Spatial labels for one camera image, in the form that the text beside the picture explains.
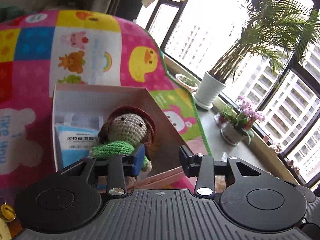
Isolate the crochet doll green scarf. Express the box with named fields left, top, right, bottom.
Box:
left=90, top=106, right=156, bottom=177

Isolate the blue cotton pad pack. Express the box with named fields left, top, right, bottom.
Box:
left=53, top=124, right=98, bottom=170

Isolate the pink cardboard box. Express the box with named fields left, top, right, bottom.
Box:
left=52, top=84, right=184, bottom=189

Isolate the pink orchid in pot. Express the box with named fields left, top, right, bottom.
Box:
left=217, top=95, right=265, bottom=146

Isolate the small pot on sill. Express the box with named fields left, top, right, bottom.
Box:
left=175, top=74, right=198, bottom=93

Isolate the colourful cartoon play mat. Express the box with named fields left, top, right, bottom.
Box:
left=1, top=10, right=210, bottom=203

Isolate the palm plant white pot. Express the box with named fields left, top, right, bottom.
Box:
left=192, top=0, right=319, bottom=110

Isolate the black metal rack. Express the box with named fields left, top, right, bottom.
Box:
left=146, top=0, right=189, bottom=50

